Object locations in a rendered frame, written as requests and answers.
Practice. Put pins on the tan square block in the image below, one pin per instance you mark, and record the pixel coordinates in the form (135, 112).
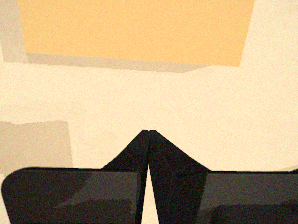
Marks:
(211, 32)

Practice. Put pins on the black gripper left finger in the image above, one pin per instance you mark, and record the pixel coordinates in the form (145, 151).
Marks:
(113, 194)

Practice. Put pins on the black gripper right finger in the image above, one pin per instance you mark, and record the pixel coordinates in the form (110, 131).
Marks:
(186, 192)

